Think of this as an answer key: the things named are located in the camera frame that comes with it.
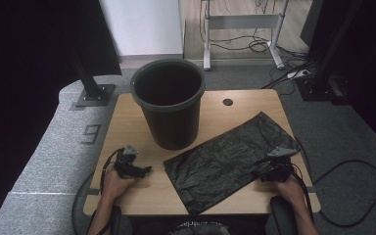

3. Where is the person's right hand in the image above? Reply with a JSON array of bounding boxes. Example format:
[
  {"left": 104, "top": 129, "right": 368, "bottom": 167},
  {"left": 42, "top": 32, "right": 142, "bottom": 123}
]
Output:
[{"left": 274, "top": 175, "right": 306, "bottom": 211}]

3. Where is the person's dark clothing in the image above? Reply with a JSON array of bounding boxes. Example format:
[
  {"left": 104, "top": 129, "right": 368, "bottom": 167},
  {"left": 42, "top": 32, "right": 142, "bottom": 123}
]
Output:
[{"left": 131, "top": 214, "right": 270, "bottom": 235}]

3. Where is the black chair armrest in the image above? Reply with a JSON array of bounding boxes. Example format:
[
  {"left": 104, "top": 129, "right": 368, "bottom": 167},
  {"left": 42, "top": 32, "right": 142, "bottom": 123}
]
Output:
[
  {"left": 269, "top": 195, "right": 298, "bottom": 235},
  {"left": 109, "top": 205, "right": 122, "bottom": 235}
]

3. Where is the person's left hand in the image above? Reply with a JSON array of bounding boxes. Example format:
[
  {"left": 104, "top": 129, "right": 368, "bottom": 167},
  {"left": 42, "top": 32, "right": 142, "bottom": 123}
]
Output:
[{"left": 101, "top": 165, "right": 138, "bottom": 201}]

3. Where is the thin black floor cable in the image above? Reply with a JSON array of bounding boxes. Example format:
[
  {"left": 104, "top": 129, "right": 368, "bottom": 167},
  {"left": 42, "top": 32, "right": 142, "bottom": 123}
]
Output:
[{"left": 278, "top": 82, "right": 298, "bottom": 97}]

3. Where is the black metal stand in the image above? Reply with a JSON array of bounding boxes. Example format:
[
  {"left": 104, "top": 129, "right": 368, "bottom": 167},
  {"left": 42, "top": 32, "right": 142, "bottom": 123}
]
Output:
[
  {"left": 295, "top": 0, "right": 363, "bottom": 106},
  {"left": 71, "top": 55, "right": 117, "bottom": 108}
]

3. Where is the tangle of black cables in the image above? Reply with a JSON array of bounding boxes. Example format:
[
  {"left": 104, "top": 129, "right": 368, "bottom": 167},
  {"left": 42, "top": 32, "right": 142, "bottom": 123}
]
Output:
[{"left": 198, "top": 0, "right": 311, "bottom": 62}]

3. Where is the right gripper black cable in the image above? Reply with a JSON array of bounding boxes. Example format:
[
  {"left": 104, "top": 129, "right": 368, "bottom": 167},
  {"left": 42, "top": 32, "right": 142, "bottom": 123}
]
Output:
[{"left": 287, "top": 161, "right": 315, "bottom": 226}]

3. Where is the black looped floor cable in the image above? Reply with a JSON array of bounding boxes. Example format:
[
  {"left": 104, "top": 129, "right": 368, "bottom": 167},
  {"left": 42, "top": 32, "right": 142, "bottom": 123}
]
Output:
[{"left": 312, "top": 159, "right": 376, "bottom": 228}]

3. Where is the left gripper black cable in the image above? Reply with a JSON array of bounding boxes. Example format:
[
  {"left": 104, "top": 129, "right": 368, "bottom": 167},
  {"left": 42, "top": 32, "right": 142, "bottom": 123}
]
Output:
[{"left": 71, "top": 148, "right": 125, "bottom": 235}]

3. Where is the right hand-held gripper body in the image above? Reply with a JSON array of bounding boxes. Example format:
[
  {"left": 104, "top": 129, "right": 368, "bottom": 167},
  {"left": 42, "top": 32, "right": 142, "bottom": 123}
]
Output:
[{"left": 263, "top": 146, "right": 300, "bottom": 184}]

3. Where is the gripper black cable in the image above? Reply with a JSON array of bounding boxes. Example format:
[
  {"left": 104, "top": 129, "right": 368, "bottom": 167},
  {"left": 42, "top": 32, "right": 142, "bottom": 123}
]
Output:
[
  {"left": 71, "top": 148, "right": 125, "bottom": 235},
  {"left": 287, "top": 161, "right": 315, "bottom": 226}
]

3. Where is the white metal desk frame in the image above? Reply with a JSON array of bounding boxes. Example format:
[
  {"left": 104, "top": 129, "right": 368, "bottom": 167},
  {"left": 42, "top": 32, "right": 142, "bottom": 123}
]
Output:
[{"left": 202, "top": 0, "right": 290, "bottom": 71}]

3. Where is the black power strip cable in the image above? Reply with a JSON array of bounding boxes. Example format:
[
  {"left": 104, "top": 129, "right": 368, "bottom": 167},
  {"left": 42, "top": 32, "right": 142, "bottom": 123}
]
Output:
[{"left": 260, "top": 62, "right": 312, "bottom": 90}]

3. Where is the black plastic garbage bag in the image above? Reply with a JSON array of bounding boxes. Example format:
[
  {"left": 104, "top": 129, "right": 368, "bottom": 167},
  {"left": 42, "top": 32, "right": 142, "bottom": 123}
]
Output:
[{"left": 163, "top": 111, "right": 303, "bottom": 216}]

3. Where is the white power strip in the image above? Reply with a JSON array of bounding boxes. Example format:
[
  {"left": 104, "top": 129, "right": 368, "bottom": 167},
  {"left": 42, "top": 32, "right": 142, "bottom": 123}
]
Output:
[{"left": 287, "top": 69, "right": 311, "bottom": 80}]

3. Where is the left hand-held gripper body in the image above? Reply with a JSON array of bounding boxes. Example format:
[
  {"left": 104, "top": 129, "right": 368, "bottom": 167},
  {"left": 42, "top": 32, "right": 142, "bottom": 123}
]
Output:
[{"left": 113, "top": 145, "right": 141, "bottom": 179}]

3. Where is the black plastic trash bin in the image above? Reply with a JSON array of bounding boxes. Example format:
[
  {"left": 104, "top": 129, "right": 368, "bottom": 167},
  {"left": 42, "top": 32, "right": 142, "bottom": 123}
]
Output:
[{"left": 130, "top": 58, "right": 207, "bottom": 151}]

